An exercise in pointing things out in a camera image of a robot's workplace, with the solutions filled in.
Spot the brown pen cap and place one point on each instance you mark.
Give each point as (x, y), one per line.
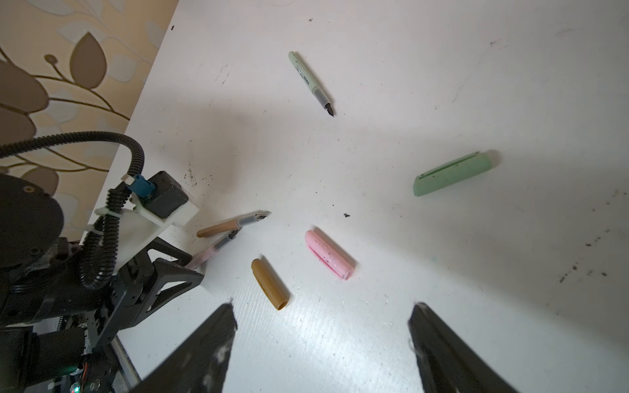
(270, 283)

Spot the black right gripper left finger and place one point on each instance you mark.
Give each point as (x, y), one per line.
(199, 364)

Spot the green pen cap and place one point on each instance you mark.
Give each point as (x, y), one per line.
(451, 173)

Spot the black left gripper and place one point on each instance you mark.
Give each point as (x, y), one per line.
(153, 278)

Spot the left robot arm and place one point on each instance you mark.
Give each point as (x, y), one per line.
(53, 329)

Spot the brown pen uncapped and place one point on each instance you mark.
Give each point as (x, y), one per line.
(232, 224)

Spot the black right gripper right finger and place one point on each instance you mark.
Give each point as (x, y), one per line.
(445, 362)

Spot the green pen uncapped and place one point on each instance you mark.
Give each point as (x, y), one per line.
(311, 82)

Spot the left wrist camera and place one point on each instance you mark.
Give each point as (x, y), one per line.
(159, 202)

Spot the pink pen cap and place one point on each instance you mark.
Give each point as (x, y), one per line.
(329, 256)

